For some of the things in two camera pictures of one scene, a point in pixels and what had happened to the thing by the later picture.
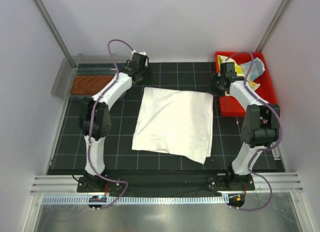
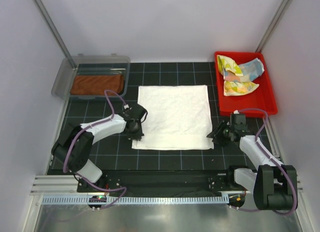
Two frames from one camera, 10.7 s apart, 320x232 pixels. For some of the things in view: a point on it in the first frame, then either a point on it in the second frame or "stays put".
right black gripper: [214, 92] -> [219, 140]
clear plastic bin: [83, 76] stays put
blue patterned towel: [257, 69] stays put
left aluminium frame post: [53, 29] stays put
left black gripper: [145, 68] -> [136, 136]
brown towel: [90, 84] stays put
